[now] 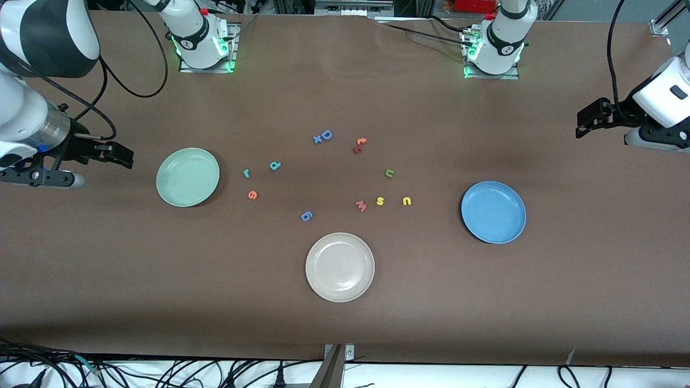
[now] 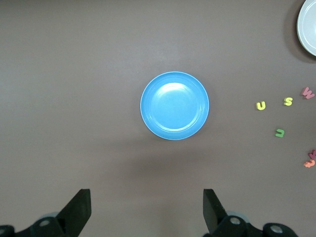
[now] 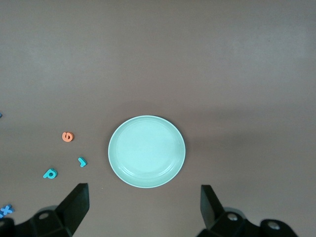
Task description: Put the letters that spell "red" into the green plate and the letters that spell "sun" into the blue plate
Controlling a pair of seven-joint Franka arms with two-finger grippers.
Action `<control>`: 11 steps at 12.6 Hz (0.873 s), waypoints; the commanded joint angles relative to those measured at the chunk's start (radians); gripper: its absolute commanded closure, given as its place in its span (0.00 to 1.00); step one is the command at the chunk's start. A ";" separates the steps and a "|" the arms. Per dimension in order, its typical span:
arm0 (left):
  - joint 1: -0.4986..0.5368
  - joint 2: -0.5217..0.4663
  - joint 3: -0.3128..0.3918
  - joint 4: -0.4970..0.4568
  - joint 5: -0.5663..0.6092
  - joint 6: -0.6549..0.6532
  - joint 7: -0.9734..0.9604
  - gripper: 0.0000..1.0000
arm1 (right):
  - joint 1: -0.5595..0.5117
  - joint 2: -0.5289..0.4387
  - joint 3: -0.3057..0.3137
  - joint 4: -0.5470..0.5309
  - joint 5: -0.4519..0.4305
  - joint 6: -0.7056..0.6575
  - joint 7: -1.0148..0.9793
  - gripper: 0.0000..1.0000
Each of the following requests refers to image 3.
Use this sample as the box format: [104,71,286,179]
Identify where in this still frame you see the blue foam letter x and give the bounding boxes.
[0,203,15,219]

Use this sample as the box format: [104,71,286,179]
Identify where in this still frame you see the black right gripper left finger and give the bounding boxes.
[0,183,89,237]

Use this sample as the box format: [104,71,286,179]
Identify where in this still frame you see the teal foam letter p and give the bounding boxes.
[42,168,58,179]

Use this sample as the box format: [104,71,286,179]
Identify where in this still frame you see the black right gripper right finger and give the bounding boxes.
[195,185,299,237]

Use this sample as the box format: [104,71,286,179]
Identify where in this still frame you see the pale green round plate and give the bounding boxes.
[108,115,187,189]

